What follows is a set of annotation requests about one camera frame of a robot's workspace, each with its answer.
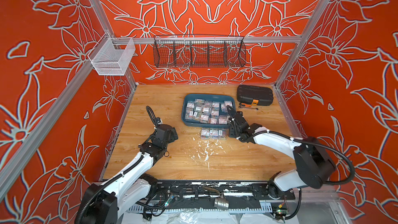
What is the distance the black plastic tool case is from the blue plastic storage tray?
0.21 ft

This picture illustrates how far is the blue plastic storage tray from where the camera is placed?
97 centimetres

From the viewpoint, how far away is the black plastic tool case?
106cm
